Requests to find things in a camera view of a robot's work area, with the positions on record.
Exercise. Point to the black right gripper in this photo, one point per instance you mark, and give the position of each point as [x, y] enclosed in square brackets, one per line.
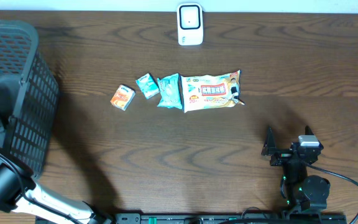
[270, 147]

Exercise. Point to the teal wet wipes pack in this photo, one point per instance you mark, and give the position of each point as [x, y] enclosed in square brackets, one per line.
[170, 92]

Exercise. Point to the small teal tissue pack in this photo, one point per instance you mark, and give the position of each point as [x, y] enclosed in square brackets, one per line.
[147, 86]

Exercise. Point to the orange tissue pack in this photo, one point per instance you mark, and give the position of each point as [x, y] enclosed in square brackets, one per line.
[122, 97]

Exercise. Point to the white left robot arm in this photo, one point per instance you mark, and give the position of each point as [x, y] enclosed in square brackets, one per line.
[20, 192]

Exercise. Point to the white barcode scanner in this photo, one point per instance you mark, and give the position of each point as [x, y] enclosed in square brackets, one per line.
[190, 24]

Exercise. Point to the dark grey plastic basket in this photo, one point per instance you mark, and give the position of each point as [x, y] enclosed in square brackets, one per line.
[29, 96]

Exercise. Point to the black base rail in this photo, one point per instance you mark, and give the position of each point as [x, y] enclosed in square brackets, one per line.
[215, 218]

